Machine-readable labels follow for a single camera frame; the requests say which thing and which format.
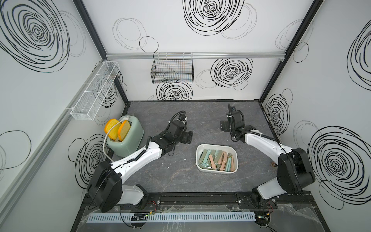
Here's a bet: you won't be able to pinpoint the white plastic storage box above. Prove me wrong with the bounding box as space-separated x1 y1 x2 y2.
196 144 239 175

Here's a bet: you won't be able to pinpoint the orange toast slice right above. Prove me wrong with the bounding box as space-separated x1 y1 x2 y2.
117 120 131 142

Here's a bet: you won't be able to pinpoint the orange toast slice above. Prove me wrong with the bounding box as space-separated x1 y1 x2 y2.
117 120 131 142
104 119 121 141

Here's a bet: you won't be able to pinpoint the white wire shelf basket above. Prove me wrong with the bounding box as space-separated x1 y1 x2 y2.
71 61 120 121

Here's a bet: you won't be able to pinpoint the aluminium wall rail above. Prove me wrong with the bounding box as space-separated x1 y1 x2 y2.
106 52 286 60
1 58 107 224

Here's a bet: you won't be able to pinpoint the white toaster cable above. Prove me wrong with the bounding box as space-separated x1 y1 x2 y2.
102 116 130 161

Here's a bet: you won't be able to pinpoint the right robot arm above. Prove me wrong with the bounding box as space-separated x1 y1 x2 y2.
220 104 316 207

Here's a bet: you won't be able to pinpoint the aluminium wall rail left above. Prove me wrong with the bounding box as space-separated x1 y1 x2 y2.
1 58 107 224

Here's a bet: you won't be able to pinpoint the aluminium wall rail back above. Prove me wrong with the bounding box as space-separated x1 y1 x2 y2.
106 52 286 60

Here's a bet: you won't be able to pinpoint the black wire basket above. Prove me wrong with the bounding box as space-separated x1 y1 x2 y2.
150 53 194 85

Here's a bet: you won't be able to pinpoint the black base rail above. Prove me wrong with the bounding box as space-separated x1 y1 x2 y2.
123 191 315 211

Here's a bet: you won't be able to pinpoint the orange toast slice left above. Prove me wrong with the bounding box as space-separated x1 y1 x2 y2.
104 119 121 141

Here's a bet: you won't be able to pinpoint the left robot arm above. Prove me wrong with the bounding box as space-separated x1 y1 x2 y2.
87 110 193 213

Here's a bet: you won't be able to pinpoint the grey slotted cable duct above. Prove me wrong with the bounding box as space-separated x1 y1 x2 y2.
86 212 257 223

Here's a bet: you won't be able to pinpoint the green toaster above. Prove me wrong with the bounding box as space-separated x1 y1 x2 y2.
104 116 144 158

